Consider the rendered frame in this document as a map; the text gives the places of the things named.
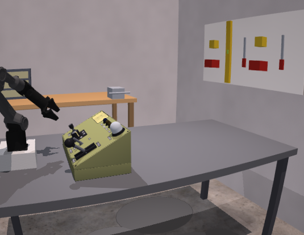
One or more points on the yellow-green control panel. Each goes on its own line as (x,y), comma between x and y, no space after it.
(107,146)

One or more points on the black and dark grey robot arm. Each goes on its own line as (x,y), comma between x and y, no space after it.
(15,122)

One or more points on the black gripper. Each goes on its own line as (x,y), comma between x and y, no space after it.
(43,103)

